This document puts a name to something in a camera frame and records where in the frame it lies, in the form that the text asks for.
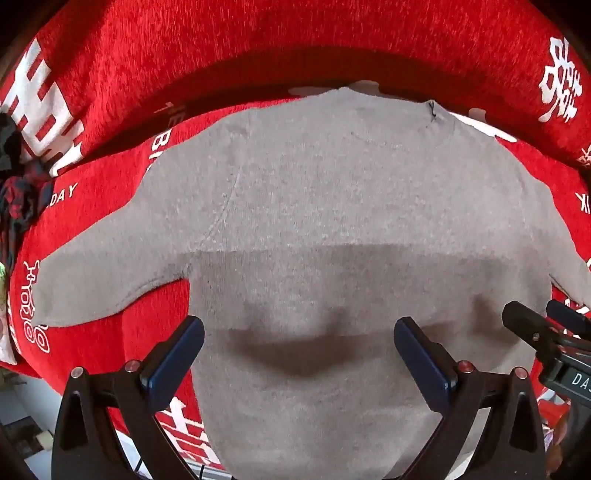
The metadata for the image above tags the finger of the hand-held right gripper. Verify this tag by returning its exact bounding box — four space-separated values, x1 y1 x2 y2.
546 298 591 328
502 300 561 365

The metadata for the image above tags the folded red printed blanket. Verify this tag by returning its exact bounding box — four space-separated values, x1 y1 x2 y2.
0 0 591 181

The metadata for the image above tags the grey knit sweater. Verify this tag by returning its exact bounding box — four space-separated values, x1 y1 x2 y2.
34 85 589 480

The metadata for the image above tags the red printed bed blanket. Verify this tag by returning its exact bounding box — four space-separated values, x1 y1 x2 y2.
7 97 591 469

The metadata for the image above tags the dark plaid cloth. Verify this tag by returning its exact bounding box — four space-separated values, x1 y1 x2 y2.
0 159 54 261

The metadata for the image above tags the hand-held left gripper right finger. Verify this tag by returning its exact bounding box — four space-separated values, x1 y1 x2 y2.
393 316 548 480

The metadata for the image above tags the black cloth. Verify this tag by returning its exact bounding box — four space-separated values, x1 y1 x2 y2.
0 113 24 171

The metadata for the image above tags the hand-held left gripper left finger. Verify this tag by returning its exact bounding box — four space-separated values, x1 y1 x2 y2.
53 315 206 480

